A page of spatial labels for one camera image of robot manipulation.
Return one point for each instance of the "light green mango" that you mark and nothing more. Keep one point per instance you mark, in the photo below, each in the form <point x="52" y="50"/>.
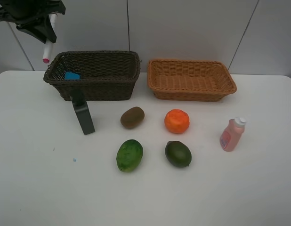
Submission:
<point x="129" y="155"/>

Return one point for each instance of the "orange tangerine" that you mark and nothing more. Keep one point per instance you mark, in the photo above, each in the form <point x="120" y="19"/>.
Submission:
<point x="177" y="121"/>

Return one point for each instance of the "white marker pink cap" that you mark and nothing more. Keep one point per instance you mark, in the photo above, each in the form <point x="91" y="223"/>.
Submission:
<point x="49" y="45"/>

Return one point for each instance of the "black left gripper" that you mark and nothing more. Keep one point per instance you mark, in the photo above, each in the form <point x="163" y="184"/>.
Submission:
<point x="32" y="16"/>

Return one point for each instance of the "dark green avocado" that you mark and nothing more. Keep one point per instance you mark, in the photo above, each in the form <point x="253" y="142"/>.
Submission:
<point x="178" y="154"/>

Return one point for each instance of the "tan wicker basket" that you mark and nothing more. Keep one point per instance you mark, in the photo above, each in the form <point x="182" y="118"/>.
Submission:
<point x="183" y="80"/>

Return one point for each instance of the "blue eraser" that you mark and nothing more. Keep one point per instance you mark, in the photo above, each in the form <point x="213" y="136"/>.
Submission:
<point x="71" y="76"/>

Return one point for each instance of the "brown kiwi fruit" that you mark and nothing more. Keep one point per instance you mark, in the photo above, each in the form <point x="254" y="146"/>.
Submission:
<point x="132" y="117"/>

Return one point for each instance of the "black rectangular bottle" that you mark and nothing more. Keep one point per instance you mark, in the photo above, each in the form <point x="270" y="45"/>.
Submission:
<point x="82" y="111"/>

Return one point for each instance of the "pink bottle white cap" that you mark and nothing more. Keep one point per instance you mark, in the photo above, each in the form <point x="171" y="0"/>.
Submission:
<point x="232" y="133"/>

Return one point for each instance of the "dark brown wicker basket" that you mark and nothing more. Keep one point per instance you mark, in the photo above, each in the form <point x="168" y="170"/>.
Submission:
<point x="105" y="75"/>

